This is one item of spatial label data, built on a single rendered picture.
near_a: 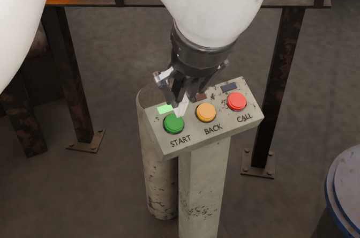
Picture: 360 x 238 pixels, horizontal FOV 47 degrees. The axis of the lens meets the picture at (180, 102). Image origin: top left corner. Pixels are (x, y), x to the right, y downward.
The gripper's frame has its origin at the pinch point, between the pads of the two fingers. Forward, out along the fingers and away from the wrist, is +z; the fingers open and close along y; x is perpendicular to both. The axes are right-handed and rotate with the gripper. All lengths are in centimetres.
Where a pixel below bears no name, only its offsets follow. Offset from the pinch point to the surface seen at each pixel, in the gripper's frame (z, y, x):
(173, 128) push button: 8.4, 0.8, 1.8
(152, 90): 23.5, -2.4, -14.1
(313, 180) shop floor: 67, -54, 19
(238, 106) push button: 8.5, -14.1, 2.0
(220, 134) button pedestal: 10.0, -8.4, 6.0
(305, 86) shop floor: 81, -81, -19
